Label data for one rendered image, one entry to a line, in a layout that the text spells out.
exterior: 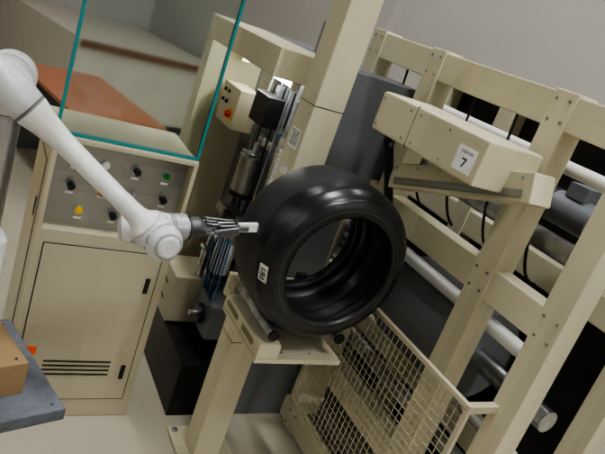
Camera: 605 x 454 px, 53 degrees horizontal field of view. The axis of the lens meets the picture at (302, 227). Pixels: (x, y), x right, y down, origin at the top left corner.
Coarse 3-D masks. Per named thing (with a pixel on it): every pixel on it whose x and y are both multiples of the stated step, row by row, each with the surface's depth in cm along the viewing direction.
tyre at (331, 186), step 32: (288, 192) 203; (320, 192) 199; (352, 192) 201; (288, 224) 195; (320, 224) 197; (352, 224) 241; (384, 224) 208; (256, 256) 200; (288, 256) 197; (352, 256) 246; (384, 256) 235; (256, 288) 203; (288, 288) 240; (320, 288) 246; (352, 288) 242; (384, 288) 222; (288, 320) 210; (320, 320) 218; (352, 320) 222
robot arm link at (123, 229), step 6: (120, 216) 182; (168, 216) 186; (120, 222) 180; (126, 222) 179; (120, 228) 180; (126, 228) 179; (120, 234) 180; (126, 234) 179; (126, 240) 181; (132, 240) 181
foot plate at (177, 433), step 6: (168, 426) 287; (174, 426) 288; (180, 426) 289; (186, 426) 291; (168, 432) 284; (174, 432) 284; (180, 432) 285; (174, 438) 281; (180, 438) 282; (174, 444) 277; (180, 444) 278; (186, 444) 280; (222, 444) 288; (228, 444) 289; (180, 450) 275; (186, 450) 276; (222, 450) 284; (228, 450) 285
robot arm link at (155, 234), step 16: (32, 112) 160; (48, 112) 163; (32, 128) 163; (48, 128) 164; (64, 128) 167; (48, 144) 168; (64, 144) 167; (80, 144) 170; (80, 160) 167; (96, 160) 169; (96, 176) 166; (112, 192) 165; (128, 208) 165; (144, 208) 169; (144, 224) 167; (160, 224) 168; (144, 240) 167; (160, 240) 164; (176, 240) 166; (160, 256) 166
